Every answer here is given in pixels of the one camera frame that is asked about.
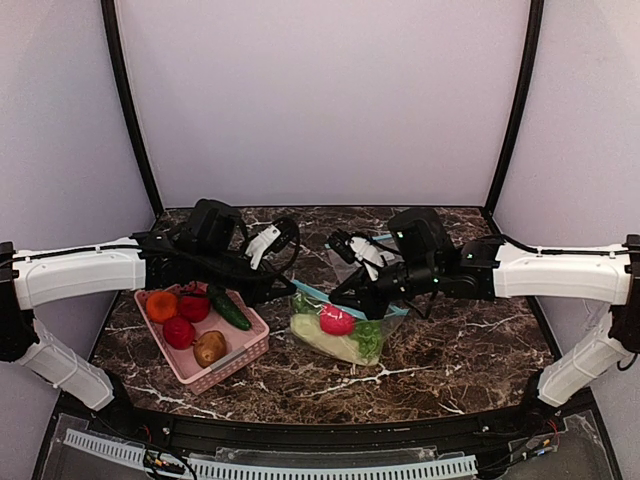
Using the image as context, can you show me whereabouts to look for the red toy fruit left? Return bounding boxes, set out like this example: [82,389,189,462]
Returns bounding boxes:
[178,295,211,323]

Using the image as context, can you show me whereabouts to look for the red toy tomato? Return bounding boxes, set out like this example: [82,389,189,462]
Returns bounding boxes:
[319,304,356,336]

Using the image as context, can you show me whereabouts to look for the green toy bell pepper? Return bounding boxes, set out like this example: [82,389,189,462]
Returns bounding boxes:
[352,321,384,359]

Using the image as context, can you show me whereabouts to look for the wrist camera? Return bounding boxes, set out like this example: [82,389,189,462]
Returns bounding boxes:
[243,217,299,271]
[325,228,394,281]

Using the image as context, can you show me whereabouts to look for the right black frame post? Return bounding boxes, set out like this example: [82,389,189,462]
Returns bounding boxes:
[482,0,545,220]

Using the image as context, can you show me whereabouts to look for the white slotted cable duct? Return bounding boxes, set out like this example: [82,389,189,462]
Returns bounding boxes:
[63,428,478,480]

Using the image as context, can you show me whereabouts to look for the orange toy fruit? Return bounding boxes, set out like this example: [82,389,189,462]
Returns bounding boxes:
[146,291,179,324]

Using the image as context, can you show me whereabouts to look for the black front rail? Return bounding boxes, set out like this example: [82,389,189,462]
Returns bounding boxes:
[94,378,558,463]

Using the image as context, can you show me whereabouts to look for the green toy leafy vegetable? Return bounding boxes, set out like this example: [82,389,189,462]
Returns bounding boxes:
[292,292,324,315]

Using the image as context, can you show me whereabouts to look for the red toy fruit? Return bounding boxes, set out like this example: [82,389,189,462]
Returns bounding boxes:
[178,295,211,323]
[163,316,196,350]

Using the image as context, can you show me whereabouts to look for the dark green toy cucumber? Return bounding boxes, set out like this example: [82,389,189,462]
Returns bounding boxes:
[206,285,252,331]

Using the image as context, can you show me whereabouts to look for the brown toy potato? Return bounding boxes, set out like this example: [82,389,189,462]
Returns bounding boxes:
[193,330,227,368]

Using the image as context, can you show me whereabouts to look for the red toy fruit front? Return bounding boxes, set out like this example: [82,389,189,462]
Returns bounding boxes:
[163,316,196,350]

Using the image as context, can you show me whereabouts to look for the clear zip bag blue zipper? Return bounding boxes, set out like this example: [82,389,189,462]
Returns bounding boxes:
[290,280,408,366]

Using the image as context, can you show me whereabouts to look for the black frame post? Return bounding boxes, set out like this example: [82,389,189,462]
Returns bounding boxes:
[100,0,164,218]
[482,0,545,220]

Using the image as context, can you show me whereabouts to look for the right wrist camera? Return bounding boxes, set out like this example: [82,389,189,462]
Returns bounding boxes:
[325,228,394,281]

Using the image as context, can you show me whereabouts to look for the pink perforated plastic basket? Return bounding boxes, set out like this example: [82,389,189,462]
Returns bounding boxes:
[134,290,270,395]

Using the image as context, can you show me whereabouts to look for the left black frame post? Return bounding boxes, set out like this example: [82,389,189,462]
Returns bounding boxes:
[100,0,164,218]

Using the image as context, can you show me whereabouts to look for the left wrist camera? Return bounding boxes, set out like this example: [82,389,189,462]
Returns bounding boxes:
[243,217,299,271]

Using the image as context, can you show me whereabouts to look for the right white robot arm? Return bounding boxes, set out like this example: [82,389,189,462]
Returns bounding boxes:
[328,208,639,412]

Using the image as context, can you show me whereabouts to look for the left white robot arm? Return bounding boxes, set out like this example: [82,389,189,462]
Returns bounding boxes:
[1,199,301,414]

